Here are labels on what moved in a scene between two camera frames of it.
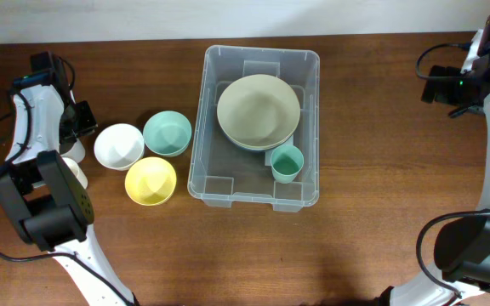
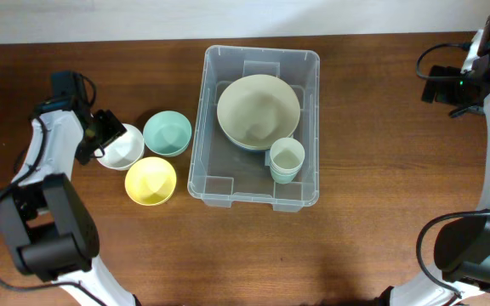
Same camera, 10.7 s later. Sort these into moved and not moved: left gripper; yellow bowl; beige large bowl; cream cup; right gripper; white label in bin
Moved: left gripper; cream cup
Not moved: beige large bowl; yellow bowl; right gripper; white label in bin
